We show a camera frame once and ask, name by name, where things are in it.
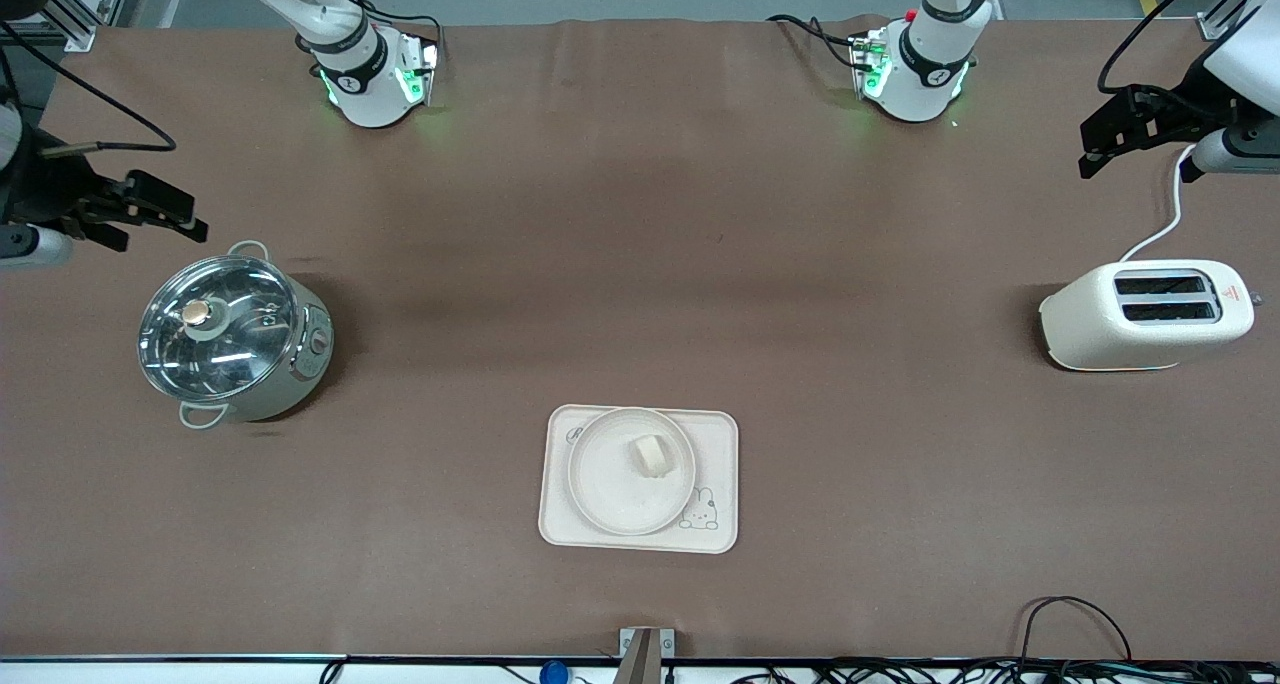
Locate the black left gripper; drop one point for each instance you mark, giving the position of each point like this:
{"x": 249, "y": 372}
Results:
{"x": 1188, "y": 107}

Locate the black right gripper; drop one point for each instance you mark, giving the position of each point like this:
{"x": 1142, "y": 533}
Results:
{"x": 42, "y": 190}

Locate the round cream plate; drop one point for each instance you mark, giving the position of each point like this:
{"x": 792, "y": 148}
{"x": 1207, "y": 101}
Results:
{"x": 615, "y": 484}

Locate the small white bun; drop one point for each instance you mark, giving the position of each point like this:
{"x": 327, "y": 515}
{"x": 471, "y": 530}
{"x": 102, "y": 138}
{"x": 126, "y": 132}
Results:
{"x": 650, "y": 456}

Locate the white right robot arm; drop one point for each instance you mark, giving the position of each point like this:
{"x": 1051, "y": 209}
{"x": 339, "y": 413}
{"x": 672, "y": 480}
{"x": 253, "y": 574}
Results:
{"x": 350, "y": 74}

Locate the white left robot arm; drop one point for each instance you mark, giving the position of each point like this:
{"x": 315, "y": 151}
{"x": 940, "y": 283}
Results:
{"x": 925, "y": 74}

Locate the cream rabbit print tray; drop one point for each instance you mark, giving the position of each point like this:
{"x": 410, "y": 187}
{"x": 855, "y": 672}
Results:
{"x": 715, "y": 444}

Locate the glass pot lid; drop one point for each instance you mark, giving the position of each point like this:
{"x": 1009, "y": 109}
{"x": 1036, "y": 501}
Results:
{"x": 220, "y": 329}

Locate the cream two-slot toaster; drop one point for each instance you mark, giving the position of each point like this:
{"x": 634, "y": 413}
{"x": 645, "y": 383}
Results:
{"x": 1130, "y": 334}

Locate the silver electric cooking pot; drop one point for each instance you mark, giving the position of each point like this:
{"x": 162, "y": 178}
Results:
{"x": 300, "y": 374}

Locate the brown table mat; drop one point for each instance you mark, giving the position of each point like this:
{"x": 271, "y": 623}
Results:
{"x": 640, "y": 214}

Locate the blue round knob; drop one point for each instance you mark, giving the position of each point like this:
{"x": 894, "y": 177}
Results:
{"x": 553, "y": 674}

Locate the aluminium frame profile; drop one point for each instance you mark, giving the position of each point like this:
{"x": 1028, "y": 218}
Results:
{"x": 75, "y": 24}
{"x": 1215, "y": 26}

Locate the grey metal camera bracket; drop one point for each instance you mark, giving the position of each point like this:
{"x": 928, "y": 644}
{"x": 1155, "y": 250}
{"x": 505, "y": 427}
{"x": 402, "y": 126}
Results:
{"x": 645, "y": 649}

